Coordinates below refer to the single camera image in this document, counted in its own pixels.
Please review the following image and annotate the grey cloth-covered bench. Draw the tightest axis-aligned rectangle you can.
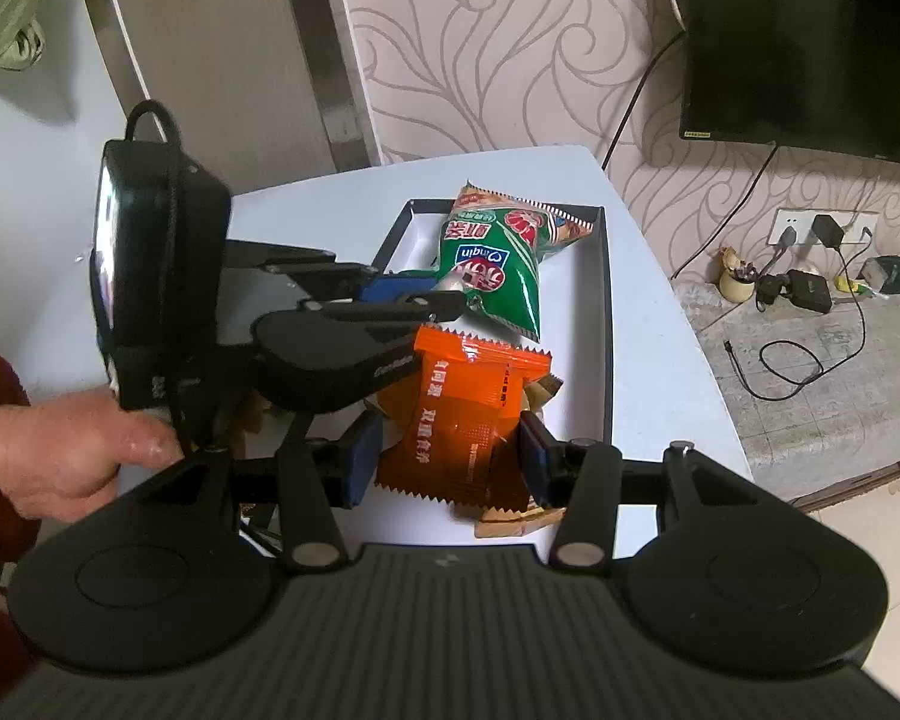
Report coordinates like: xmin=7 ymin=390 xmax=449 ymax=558
xmin=675 ymin=270 xmax=900 ymax=503

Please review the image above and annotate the black set-top box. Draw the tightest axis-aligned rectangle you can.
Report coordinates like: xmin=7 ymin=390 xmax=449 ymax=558
xmin=784 ymin=270 xmax=856 ymax=316

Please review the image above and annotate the white wall socket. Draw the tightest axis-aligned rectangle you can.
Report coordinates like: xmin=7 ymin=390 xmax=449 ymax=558
xmin=771 ymin=206 xmax=878 ymax=245

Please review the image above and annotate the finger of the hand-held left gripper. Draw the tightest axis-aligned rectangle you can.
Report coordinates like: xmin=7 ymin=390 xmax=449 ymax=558
xmin=225 ymin=238 xmax=443 ymax=305
xmin=296 ymin=289 xmax=467 ymax=346

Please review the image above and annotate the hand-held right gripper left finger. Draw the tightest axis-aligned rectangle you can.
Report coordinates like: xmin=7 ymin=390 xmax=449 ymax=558
xmin=131 ymin=412 xmax=387 ymax=575

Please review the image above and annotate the green white device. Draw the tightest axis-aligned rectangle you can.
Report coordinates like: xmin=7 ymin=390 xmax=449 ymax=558
xmin=862 ymin=255 xmax=900 ymax=293

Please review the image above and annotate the person's left hand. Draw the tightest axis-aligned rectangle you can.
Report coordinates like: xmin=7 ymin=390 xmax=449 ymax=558
xmin=0 ymin=390 xmax=188 ymax=522

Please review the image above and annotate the green striped snack bag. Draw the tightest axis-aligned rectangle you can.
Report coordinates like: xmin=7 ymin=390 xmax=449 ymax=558
xmin=435 ymin=180 xmax=597 ymax=342

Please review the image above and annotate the orange snack packet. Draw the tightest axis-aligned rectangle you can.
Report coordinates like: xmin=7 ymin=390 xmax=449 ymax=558
xmin=375 ymin=324 xmax=554 ymax=518

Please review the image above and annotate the grey cardboard box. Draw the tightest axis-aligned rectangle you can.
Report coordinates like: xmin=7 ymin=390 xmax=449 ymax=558
xmin=370 ymin=197 xmax=617 ymax=445

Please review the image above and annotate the small cup with items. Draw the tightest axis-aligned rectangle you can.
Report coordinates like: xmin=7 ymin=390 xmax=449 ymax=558
xmin=718 ymin=244 xmax=758 ymax=305

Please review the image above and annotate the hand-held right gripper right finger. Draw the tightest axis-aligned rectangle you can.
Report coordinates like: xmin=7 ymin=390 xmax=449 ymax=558
xmin=520 ymin=409 xmax=721 ymax=571

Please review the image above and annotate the black wall television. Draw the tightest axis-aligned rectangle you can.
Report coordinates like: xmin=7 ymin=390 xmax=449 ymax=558
xmin=675 ymin=0 xmax=900 ymax=170

